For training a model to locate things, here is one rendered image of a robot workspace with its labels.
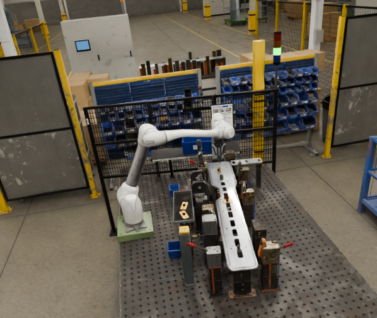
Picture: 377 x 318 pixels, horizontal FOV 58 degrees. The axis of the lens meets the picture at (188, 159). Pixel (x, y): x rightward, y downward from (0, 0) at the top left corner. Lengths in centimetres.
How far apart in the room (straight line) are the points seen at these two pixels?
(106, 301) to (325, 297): 195
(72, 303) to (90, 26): 689
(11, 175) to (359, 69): 487
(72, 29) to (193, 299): 769
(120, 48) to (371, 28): 589
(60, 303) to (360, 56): 465
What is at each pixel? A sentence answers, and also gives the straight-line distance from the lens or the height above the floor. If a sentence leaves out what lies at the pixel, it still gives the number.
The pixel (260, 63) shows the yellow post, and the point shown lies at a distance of 340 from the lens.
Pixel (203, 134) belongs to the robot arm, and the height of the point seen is 147.
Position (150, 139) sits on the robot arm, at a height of 149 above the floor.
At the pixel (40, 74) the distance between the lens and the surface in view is 441.
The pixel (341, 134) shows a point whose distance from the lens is 558.
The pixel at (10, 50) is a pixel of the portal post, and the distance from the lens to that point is 653.
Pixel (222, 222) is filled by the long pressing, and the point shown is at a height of 100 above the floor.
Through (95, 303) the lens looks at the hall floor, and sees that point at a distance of 350.
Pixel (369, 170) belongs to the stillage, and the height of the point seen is 57.
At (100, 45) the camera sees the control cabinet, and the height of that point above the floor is 139.
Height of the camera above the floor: 252
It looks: 27 degrees down
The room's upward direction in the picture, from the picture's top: 6 degrees counter-clockwise
